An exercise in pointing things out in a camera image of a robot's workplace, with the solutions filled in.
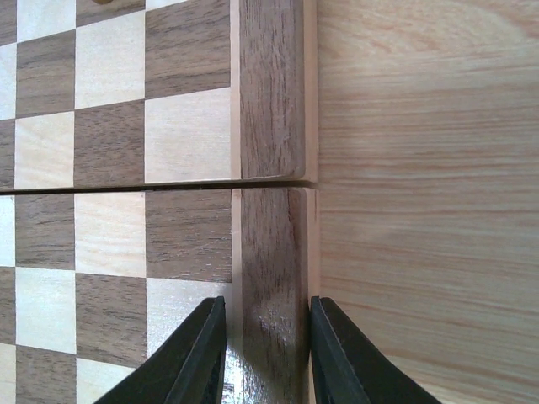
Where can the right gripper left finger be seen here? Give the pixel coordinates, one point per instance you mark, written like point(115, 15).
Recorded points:
point(188, 367)

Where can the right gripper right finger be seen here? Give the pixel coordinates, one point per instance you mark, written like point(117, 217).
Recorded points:
point(348, 368)

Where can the wooden chess board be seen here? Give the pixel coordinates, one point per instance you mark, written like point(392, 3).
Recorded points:
point(150, 154)

